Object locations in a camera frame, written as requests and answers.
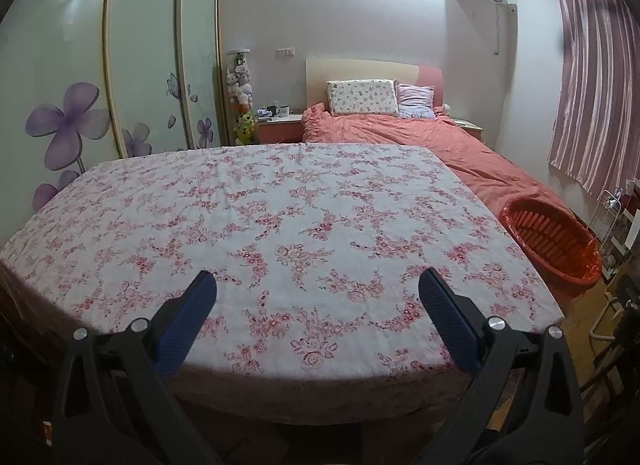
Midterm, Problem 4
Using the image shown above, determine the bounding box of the red nightstand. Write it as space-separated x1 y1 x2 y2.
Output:
254 114 305 145

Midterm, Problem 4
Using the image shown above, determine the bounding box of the wardrobe with purple flowers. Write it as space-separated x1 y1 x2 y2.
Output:
0 0 224 246

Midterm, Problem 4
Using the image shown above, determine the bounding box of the stack of plush toys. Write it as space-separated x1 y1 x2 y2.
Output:
224 50 254 114

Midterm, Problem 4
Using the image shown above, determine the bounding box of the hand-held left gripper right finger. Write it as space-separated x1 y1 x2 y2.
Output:
417 267 585 465

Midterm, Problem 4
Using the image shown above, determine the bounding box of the orange plastic laundry basket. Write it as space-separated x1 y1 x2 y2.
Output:
498 196 604 294

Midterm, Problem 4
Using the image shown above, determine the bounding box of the white rolling cart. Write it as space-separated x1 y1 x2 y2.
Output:
602 205 640 282

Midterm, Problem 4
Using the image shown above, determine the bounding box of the floral tablecloth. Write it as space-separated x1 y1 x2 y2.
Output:
0 142 566 427

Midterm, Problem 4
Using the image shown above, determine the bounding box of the pink striped curtain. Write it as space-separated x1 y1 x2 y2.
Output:
547 0 640 199

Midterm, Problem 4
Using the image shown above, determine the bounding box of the beige pink headboard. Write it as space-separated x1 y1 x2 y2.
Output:
305 58 445 114

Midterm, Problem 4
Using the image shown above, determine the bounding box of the floral pillow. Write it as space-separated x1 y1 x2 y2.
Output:
327 79 400 117

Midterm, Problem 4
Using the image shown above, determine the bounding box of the white air conditioner pipe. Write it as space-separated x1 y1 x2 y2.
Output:
492 0 519 57

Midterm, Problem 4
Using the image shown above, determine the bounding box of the white tube frame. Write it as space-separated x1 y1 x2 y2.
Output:
589 294 621 342

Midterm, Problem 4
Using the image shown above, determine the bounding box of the white wire rack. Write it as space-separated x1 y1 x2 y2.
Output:
589 188 632 247

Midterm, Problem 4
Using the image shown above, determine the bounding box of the pink white nightstand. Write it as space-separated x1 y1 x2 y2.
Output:
449 118 485 146

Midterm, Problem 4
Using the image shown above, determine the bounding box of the dark wooden chair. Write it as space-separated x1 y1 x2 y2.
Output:
594 272 640 446

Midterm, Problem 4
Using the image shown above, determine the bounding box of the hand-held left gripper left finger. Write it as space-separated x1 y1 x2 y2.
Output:
50 270 221 465

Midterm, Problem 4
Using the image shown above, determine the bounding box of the red duvet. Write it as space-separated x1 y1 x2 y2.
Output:
301 101 577 227

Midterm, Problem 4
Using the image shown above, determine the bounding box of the pink striped pillow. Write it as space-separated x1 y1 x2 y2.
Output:
394 81 436 120

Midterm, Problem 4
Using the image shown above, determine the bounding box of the yellow green plush toy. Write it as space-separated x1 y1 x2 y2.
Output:
233 112 257 145

